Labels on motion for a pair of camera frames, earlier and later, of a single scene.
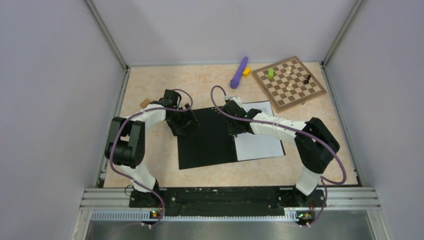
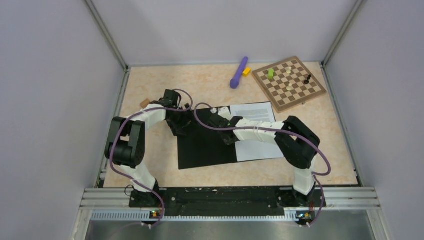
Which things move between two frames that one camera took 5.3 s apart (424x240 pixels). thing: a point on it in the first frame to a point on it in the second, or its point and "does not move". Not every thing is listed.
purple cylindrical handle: [234, 82] does not move
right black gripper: [232, 131] to [231, 142]
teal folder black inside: [210, 143] does not move
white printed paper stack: [252, 146] does not move
